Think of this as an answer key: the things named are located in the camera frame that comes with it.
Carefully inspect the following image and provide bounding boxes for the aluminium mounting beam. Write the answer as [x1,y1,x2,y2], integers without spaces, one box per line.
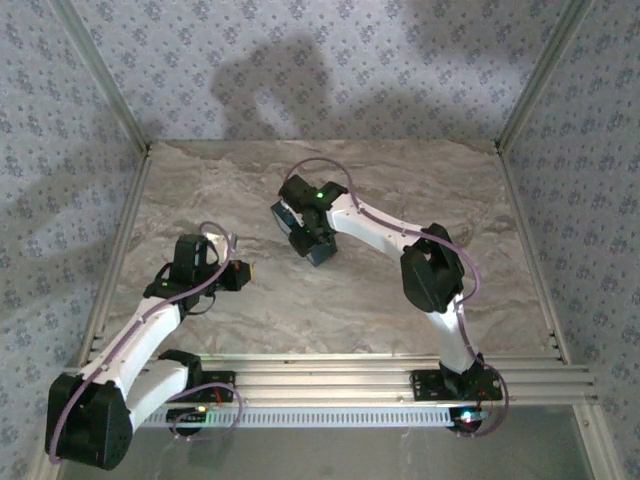
[52,351,599,407]

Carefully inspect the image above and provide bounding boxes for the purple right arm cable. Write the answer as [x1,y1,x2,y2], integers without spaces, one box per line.
[284,157,511,439]

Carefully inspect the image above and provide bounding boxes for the blue painted tin box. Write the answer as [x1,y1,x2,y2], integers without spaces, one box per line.
[270,198,339,269]

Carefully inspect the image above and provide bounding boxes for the left controller board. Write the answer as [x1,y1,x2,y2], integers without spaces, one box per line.
[166,406,210,424]

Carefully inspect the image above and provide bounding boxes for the aluminium frame post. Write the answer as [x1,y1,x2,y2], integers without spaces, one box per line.
[494,0,594,154]
[49,0,154,154]

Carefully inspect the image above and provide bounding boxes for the grey metal lower panel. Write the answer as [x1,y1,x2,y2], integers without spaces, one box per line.
[39,403,624,480]

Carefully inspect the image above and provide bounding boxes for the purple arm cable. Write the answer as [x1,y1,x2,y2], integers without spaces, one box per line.
[284,157,511,439]
[47,221,246,464]

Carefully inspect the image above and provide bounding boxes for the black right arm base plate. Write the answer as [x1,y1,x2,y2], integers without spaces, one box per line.
[409,367,504,402]

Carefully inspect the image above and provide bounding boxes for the white slotted cable duct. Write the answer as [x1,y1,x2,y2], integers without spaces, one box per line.
[134,406,469,429]

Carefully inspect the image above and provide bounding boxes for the aluminium table side rail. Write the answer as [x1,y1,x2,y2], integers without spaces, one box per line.
[494,148,574,365]
[69,148,155,369]

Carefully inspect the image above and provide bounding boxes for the right controller board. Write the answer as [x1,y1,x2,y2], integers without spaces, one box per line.
[448,406,489,434]

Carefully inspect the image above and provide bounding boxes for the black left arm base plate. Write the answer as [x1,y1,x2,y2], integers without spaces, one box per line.
[187,369,238,403]

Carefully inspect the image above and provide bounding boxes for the controller board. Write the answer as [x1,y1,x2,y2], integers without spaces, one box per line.
[166,406,210,424]
[448,406,489,434]

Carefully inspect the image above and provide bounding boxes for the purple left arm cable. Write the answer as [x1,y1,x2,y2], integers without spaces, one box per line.
[47,221,246,464]

